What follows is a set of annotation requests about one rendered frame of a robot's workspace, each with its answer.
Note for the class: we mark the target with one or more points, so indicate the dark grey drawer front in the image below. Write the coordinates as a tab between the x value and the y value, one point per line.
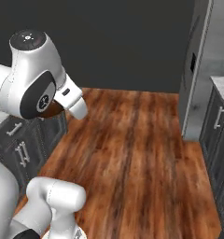
26	130

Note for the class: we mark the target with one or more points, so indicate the dark grey cupboard run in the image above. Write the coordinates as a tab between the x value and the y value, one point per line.
215	149

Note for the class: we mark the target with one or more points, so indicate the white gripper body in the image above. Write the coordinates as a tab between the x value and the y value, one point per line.
80	109

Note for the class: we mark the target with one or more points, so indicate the stainless steel fridge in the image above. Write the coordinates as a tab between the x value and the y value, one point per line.
207	62

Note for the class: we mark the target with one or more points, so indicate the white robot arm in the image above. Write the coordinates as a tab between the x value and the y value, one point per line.
30	90

